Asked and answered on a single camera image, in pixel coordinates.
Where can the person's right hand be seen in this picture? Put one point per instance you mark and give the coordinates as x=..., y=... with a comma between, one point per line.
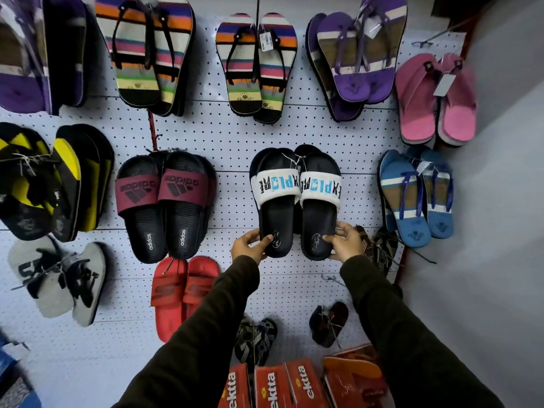
x=349, y=247

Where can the person's left hand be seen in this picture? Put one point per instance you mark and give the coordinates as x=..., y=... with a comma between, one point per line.
x=246, y=248

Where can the person's left thumb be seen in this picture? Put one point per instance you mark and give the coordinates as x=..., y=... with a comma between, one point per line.
x=264, y=242

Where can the person's right thumb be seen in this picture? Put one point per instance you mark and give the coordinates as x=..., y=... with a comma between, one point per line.
x=330, y=240

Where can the person's left forearm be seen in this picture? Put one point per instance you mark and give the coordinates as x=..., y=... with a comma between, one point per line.
x=199, y=335

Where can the person's right forearm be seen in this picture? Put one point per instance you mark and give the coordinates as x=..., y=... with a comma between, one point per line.
x=408, y=335

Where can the black brown patterned flip-flop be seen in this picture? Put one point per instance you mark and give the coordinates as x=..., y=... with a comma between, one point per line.
x=386, y=248
x=366, y=242

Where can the short metal display hook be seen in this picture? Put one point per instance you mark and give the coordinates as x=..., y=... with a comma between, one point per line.
x=333, y=279

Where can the small dark brown flip-flop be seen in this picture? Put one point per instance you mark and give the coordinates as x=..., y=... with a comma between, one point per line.
x=338, y=316
x=318, y=329

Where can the red slide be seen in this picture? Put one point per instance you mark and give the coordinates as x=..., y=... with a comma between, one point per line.
x=199, y=284
x=168, y=301

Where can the blue brown striped flip-flop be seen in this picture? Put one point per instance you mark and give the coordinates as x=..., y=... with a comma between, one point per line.
x=403, y=208
x=440, y=208

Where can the black white patterned small sandal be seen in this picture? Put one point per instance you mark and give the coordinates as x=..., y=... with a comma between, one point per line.
x=244, y=344
x=265, y=339

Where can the white pegboard panel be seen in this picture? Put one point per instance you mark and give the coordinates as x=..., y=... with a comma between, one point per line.
x=225, y=135

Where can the orange packaged footwear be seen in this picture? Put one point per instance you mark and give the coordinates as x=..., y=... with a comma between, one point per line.
x=352, y=378

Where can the orange shoe box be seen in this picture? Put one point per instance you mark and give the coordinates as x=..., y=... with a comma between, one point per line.
x=274, y=388
x=307, y=382
x=233, y=388

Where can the small rainbow striped flip-flop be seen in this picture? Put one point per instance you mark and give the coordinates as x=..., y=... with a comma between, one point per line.
x=238, y=72
x=276, y=84

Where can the pink flip-flop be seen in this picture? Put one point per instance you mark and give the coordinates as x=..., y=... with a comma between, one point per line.
x=415, y=106
x=458, y=118

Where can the red metal display hook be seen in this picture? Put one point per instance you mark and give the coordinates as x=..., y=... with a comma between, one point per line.
x=152, y=129

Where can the purple brown striped flip-flop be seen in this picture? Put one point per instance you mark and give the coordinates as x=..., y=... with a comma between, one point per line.
x=382, y=46
x=340, y=67

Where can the grey black sandal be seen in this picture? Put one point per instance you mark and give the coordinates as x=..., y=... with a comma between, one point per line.
x=46, y=288
x=90, y=288

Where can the yellow black flip-flop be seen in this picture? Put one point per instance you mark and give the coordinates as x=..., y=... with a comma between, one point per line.
x=29, y=195
x=91, y=182

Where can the white paper tag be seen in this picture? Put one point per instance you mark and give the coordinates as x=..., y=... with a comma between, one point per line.
x=444, y=84

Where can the white price tag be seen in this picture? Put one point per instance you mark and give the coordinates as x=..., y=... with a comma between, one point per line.
x=266, y=41

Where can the large rainbow striped flip-flop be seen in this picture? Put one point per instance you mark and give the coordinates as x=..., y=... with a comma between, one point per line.
x=127, y=59
x=178, y=42

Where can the bare metal display hook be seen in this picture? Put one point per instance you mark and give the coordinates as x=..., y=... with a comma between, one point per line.
x=437, y=36

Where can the large purple striped flip-flop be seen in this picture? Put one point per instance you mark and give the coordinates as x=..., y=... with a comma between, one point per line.
x=68, y=46
x=21, y=59

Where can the blue packaged item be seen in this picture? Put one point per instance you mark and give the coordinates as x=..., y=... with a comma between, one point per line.
x=15, y=378

